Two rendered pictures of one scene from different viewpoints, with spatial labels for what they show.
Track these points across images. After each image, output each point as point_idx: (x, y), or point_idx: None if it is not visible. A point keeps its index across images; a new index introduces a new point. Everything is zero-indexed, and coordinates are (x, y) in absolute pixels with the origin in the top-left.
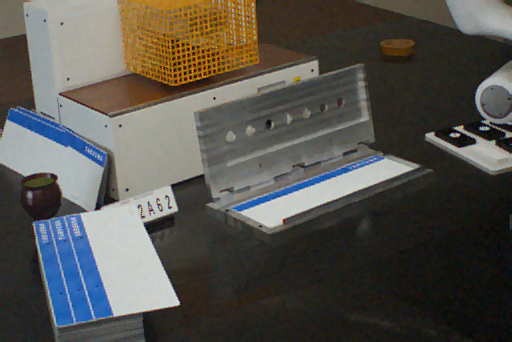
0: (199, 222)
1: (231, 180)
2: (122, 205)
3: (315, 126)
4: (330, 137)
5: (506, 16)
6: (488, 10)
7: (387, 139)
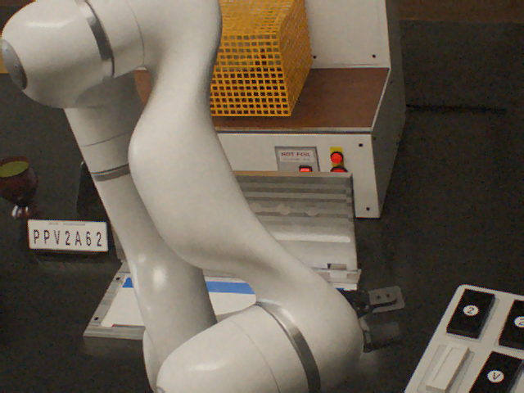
0: (105, 274)
1: None
2: (50, 225)
3: (268, 226)
4: (284, 245)
5: (145, 271)
6: (131, 251)
7: (427, 264)
